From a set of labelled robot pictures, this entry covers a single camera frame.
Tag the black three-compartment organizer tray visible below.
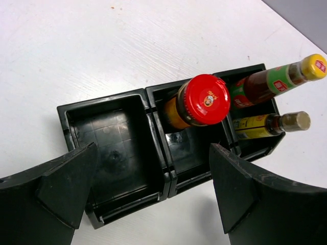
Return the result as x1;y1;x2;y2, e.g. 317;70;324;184
57;80;282;229

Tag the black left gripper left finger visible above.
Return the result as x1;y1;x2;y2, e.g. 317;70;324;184
1;143;98;244

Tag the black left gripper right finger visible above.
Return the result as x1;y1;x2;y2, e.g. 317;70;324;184
209;143;326;244

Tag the red-lid sauce jar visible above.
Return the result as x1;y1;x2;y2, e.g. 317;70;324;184
163;74;231;130

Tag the yellow-cap red sauce bottle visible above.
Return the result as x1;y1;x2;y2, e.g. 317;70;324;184
229;54;326;109

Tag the small yellow-label oil bottle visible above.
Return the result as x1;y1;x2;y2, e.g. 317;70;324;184
232;111;311;140

